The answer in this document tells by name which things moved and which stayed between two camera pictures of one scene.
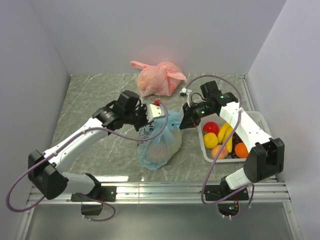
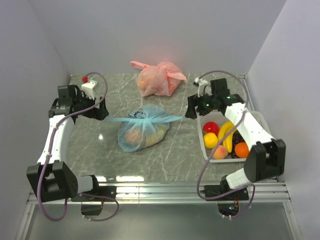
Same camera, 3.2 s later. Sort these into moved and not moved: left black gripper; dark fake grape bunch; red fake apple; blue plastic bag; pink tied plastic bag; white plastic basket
Moved: left black gripper; blue plastic bag
Not moved: white plastic basket; red fake apple; pink tied plastic bag; dark fake grape bunch
